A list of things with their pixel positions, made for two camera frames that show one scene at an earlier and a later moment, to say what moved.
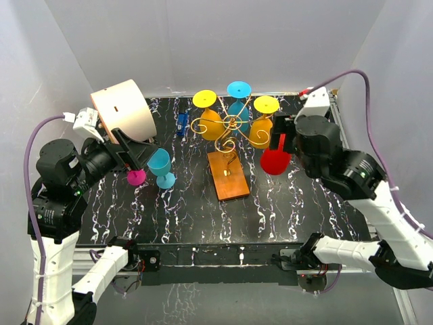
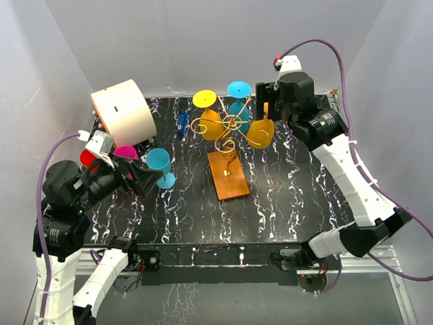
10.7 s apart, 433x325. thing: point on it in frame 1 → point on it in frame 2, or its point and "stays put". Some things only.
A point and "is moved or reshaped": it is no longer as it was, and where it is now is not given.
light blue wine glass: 160,163 stays put
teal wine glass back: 238,116 stays put
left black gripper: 134,155 → 141,179
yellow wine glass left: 211,126 stays put
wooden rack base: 228,175 stays put
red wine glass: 276,162 is moved or reshaped
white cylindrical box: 124,106 stays put
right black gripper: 283,124 → 267,93
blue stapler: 182,123 stays put
